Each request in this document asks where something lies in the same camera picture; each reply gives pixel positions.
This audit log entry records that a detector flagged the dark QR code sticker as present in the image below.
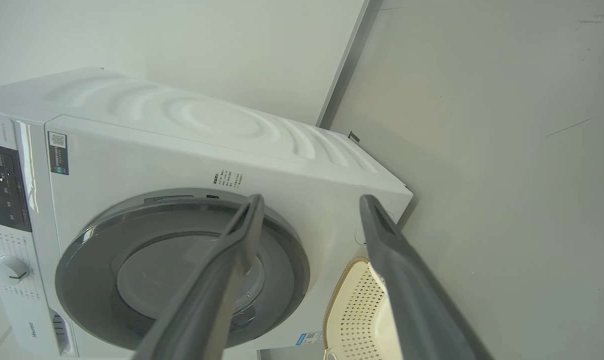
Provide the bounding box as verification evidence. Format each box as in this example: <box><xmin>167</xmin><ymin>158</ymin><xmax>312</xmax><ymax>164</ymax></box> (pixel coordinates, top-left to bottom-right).
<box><xmin>48</xmin><ymin>131</ymin><xmax>70</xmax><ymax>176</ymax></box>

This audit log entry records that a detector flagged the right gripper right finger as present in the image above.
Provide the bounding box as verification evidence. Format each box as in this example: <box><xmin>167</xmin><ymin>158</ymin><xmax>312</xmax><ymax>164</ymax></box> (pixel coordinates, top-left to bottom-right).
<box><xmin>359</xmin><ymin>194</ymin><xmax>493</xmax><ymax>360</ymax></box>

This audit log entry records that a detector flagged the white plastic appliance dial knob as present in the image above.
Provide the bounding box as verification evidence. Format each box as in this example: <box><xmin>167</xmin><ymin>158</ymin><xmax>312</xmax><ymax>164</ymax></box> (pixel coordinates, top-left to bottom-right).
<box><xmin>0</xmin><ymin>255</ymin><xmax>30</xmax><ymax>286</ymax></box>

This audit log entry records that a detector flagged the round glass washer door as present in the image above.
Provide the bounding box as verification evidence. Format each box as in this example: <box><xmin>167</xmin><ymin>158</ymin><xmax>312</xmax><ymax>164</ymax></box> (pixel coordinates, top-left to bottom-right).
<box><xmin>55</xmin><ymin>188</ymin><xmax>311</xmax><ymax>351</ymax></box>

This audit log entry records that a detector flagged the blue energy label sticker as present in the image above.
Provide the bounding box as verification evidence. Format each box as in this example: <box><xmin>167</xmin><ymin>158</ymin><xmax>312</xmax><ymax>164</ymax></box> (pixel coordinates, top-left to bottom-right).
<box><xmin>296</xmin><ymin>331</ymin><xmax>324</xmax><ymax>347</ymax></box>

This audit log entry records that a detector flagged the white front-load washing machine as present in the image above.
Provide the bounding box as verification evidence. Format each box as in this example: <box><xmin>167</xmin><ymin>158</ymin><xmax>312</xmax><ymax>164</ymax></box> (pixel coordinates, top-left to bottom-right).
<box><xmin>0</xmin><ymin>66</ymin><xmax>414</xmax><ymax>360</ymax></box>

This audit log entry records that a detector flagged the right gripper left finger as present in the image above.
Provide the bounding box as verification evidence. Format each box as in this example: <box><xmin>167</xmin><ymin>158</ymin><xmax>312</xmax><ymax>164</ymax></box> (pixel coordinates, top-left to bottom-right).
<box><xmin>132</xmin><ymin>194</ymin><xmax>266</xmax><ymax>360</ymax></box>

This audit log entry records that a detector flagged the cream perforated laundry basket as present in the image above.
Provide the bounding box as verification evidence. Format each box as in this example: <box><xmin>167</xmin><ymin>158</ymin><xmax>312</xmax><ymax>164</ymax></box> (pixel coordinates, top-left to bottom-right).
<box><xmin>323</xmin><ymin>257</ymin><xmax>403</xmax><ymax>360</ymax></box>

